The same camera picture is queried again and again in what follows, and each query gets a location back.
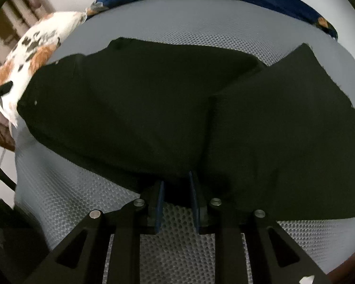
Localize black pants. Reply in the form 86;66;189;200
17;38;355;220

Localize wooden bed frame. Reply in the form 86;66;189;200
328;252;355;284

